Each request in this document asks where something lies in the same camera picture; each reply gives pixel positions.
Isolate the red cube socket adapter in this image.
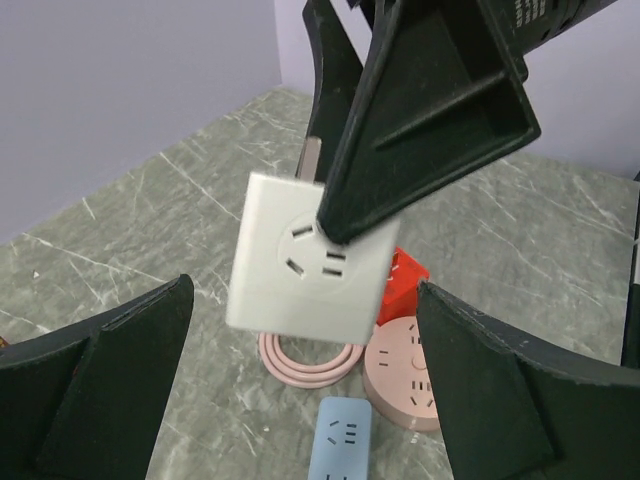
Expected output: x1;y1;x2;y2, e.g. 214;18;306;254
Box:
376;247;430;326

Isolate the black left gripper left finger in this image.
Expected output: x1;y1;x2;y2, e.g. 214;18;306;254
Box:
1;274;194;479

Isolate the pink round power strip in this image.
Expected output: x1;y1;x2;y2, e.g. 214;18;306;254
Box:
363;316;440;432

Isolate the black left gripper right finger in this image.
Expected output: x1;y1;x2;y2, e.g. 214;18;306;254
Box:
417;282;639;479

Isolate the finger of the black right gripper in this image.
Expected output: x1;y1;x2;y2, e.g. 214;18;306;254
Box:
301;1;362;178

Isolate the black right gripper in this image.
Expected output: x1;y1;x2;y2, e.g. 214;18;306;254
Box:
317;1;616;244

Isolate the blue power strip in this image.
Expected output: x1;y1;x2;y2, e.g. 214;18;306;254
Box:
307;396;373;480

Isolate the white square socket adapter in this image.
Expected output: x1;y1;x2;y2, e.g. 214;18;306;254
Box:
224;170;402;346

